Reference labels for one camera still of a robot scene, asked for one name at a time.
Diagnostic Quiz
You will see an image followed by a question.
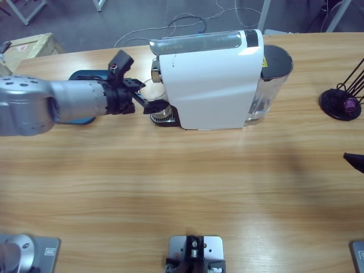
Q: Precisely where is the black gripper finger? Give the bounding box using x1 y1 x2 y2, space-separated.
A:
343 152 364 173

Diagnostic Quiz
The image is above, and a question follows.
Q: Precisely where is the clear water tank black lid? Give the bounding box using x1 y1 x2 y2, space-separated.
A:
246 44 294 126

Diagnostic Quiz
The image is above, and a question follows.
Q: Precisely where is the teal plastic tray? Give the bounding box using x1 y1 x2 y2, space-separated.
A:
55 69 111 125

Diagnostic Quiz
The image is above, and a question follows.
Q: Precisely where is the arm grey base plate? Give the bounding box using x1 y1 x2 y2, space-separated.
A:
349 240 364 273
0 233 61 273

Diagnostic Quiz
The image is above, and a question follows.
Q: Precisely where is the white metal table frame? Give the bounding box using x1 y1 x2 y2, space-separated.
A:
325 0 353 34
0 0 48 26

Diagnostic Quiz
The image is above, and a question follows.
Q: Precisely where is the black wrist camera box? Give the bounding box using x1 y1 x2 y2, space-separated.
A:
107 49 135 86

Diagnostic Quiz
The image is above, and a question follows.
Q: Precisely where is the silver coffee machine lever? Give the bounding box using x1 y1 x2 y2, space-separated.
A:
150 30 247 55

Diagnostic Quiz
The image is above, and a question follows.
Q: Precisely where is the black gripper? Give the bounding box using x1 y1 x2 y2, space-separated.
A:
102 78 167 116

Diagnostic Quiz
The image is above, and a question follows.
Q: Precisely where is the black capsule holder with rods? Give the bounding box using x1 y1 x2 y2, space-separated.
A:
318 56 364 122

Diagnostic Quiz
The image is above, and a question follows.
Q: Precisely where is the clear drinking glass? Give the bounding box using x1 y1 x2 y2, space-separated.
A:
139 78 171 118

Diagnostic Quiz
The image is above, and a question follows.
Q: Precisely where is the white metal table leg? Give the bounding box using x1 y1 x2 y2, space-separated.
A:
92 0 110 13
257 0 271 36

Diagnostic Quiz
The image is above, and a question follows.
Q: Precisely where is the silver drip tray grate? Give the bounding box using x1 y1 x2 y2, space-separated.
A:
150 112 175 123

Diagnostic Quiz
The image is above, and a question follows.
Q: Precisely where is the grey mount with dark post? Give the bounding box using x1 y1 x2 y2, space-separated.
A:
166 234 227 273

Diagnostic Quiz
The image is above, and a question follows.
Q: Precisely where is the white capsule coffee machine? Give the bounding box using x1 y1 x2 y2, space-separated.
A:
150 28 265 131

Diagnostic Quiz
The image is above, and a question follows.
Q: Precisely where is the black floor cable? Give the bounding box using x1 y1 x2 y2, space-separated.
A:
167 15 208 34

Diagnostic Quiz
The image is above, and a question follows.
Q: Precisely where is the light wooden crate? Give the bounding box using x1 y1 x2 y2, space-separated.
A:
0 32 66 75

